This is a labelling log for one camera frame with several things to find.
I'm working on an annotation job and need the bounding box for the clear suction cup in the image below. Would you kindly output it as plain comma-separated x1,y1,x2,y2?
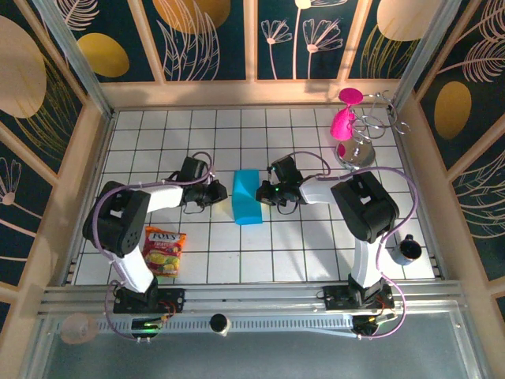
59,313,99,345

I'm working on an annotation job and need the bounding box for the dark ceramic cup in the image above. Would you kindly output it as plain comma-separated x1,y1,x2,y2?
390,233,424,266

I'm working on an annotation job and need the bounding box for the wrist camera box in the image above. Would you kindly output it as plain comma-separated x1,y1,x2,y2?
271,156,305,185
179,156,211,185

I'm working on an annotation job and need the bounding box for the chrome wire glass rack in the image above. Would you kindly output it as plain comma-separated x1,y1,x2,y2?
335,90,411,171

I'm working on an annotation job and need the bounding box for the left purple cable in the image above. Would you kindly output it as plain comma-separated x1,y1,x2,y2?
94,152,217,343

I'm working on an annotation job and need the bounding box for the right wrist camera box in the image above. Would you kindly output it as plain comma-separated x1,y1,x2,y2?
271,156,305,185

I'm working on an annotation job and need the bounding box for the aluminium frame post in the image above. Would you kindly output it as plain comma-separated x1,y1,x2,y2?
392,0,462,114
31,0,115,119

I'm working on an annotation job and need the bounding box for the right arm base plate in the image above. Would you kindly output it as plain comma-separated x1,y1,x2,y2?
323,284,395,313

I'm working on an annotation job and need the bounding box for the blue square paper sheet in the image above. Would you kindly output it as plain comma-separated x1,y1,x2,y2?
231,168,264,227

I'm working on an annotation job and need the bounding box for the black round knob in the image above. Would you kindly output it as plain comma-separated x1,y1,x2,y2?
208,313,232,336

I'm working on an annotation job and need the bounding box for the red candy bag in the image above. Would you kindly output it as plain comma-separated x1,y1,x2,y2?
142,226,187,279

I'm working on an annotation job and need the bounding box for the pink wine glass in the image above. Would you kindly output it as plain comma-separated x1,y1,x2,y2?
330,88,365,141

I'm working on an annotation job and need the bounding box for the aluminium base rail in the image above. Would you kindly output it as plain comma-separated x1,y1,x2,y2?
37,280,474,317

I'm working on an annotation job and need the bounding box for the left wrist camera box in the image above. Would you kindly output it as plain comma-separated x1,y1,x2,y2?
179,156,211,185

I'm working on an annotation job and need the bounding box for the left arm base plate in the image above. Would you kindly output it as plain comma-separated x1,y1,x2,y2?
113,287,186,315

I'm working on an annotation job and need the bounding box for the grey metal sheet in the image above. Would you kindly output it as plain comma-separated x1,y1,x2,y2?
23,311,486,379

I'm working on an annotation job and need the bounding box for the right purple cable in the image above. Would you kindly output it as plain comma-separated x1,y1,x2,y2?
291,151,418,341

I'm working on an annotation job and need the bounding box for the grey slotted cable duct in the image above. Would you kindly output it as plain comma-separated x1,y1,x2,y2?
96,317,356,336

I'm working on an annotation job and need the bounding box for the purple cable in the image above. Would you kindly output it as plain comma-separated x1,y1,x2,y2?
94,152,217,343
291,151,418,341

